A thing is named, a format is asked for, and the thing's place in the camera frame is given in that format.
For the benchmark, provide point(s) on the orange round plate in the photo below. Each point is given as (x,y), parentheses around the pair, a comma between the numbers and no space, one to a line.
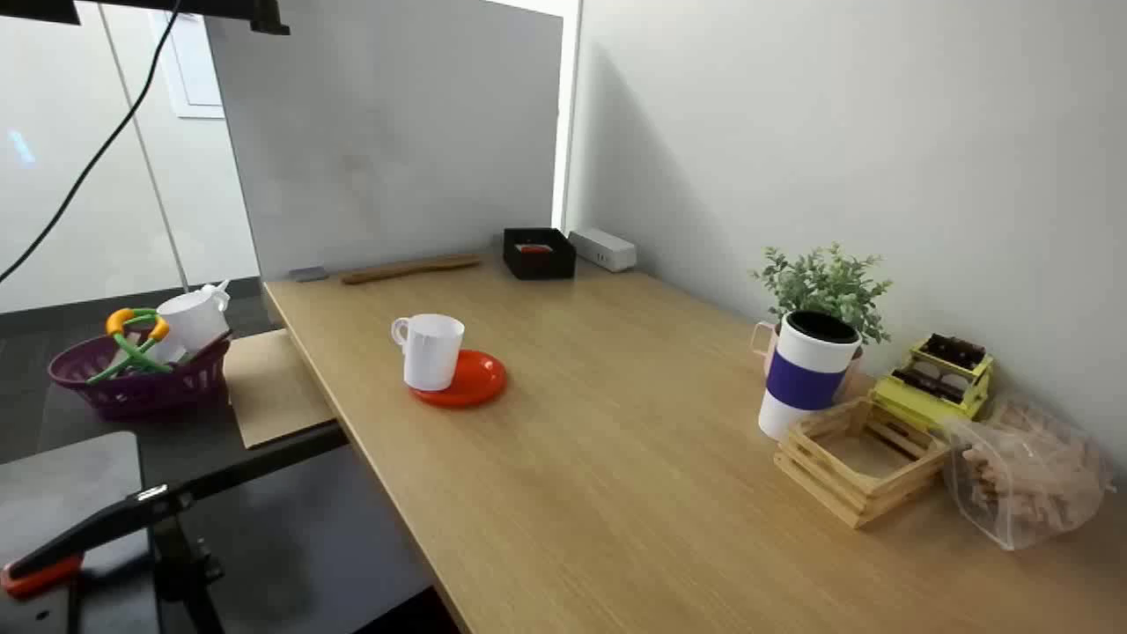
(477,381)

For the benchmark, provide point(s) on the tall white cup blue band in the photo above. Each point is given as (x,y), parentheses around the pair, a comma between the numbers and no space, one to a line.
(805,381)

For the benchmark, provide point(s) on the black open box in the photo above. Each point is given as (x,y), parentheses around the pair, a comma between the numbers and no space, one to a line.
(527,270)

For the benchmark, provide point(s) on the red white card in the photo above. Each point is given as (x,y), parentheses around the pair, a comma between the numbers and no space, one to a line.
(534,247)

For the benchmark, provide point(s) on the white rectangular device box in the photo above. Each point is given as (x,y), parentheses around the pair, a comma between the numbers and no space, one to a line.
(603,247)

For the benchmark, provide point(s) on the long wooden stick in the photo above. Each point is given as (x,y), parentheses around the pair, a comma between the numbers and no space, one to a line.
(410,270)

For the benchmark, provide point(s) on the green plant in pink pot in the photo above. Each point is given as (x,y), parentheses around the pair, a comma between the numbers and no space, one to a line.
(822,283)

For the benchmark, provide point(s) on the wooden slat crate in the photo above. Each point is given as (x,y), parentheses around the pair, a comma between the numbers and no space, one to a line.
(822,467)

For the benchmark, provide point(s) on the tan cardboard sheet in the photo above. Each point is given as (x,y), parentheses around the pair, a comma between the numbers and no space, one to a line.
(277,391)

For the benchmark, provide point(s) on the black side table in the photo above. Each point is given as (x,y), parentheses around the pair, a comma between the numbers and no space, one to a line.
(303,552)

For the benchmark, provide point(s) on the white plastic pitcher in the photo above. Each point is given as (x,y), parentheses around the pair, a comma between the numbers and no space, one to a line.
(196,317)

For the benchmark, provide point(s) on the yellow green box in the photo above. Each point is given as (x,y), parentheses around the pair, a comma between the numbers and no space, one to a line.
(937,406)

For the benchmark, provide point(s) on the green plastic toy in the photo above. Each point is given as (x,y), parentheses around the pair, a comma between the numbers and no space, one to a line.
(142,357)

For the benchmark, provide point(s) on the purple plastic basket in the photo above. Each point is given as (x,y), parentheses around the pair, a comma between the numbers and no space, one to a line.
(142,396)

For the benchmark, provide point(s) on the orange yellow toy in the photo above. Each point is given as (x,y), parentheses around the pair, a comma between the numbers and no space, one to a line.
(118,317)

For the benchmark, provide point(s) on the clear bag of wood pieces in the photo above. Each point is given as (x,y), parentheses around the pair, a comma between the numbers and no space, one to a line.
(1032,479)

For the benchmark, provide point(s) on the black overhead mount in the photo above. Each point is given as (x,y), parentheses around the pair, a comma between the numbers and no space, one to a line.
(265,17)

